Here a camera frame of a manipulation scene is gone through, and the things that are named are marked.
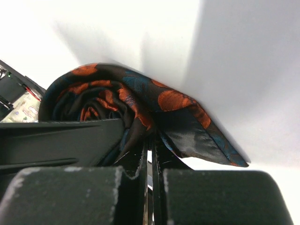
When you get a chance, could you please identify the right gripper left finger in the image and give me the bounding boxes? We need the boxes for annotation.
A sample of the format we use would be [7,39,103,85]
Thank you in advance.
[0,119,147,225]

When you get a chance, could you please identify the black tie orange flowers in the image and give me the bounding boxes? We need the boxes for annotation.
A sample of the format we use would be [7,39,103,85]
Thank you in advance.
[38,63,248,167]

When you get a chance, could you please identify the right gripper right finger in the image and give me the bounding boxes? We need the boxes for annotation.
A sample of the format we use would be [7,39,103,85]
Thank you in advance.
[151,135,293,225]

